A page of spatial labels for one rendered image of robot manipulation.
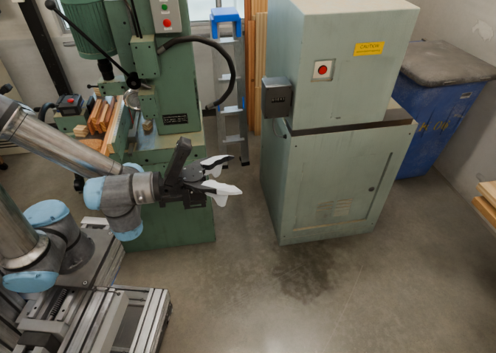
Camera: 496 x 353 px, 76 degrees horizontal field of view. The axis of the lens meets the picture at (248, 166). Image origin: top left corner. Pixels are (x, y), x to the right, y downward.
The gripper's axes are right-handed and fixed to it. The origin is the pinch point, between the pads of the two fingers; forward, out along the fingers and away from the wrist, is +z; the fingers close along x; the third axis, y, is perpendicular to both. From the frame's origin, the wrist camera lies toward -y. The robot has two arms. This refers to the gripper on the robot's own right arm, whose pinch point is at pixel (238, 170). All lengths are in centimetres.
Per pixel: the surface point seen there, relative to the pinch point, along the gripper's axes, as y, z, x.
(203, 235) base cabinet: 106, -16, -84
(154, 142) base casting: 33, -33, -80
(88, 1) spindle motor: -29, -45, -80
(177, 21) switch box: -22, -13, -71
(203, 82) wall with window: 55, -5, -227
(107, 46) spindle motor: -12, -44, -83
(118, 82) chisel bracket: 5, -45, -89
